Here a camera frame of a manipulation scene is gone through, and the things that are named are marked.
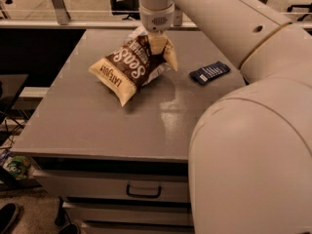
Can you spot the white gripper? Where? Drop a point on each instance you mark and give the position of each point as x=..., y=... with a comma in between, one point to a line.
x=157, y=20

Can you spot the brown and yellow chip bag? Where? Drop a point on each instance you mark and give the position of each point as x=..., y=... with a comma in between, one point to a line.
x=132, y=66

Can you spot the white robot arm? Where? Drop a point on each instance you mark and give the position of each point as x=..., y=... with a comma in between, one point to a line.
x=249, y=160

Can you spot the blue rxbar wrapper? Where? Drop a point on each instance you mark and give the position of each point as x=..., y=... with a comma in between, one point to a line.
x=208, y=73

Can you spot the grey drawer cabinet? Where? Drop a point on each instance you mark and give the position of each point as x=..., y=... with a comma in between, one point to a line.
x=86, y=147

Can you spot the green snack package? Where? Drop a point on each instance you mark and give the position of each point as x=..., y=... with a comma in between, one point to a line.
x=16, y=166

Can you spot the black shoe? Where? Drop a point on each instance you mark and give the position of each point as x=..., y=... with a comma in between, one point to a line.
x=70, y=228
x=8, y=215

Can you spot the black drawer handle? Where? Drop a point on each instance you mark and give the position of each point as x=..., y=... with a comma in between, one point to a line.
x=144, y=192

